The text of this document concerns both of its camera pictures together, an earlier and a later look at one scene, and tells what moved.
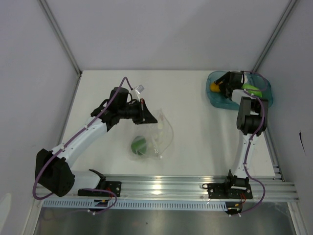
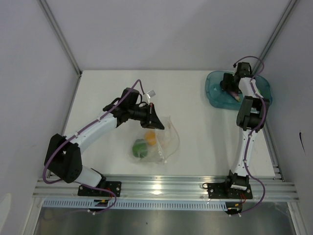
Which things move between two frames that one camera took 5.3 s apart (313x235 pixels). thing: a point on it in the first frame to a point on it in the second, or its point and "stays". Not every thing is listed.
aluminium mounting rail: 187,187 stays
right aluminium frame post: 291,6 stays
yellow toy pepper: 214,87 to 150,136
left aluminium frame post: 60,35 stays
